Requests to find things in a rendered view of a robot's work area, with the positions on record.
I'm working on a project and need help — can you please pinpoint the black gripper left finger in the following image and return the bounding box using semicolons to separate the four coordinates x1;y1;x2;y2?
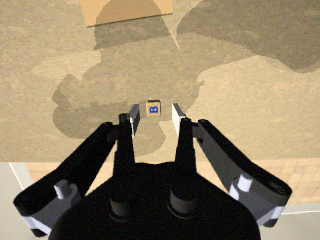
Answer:
13;104;140;238

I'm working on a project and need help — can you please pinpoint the tan square mat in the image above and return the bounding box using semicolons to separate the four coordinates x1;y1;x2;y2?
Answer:
79;0;173;27

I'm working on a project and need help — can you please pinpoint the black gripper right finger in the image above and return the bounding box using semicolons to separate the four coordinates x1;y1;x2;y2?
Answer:
170;103;292;228

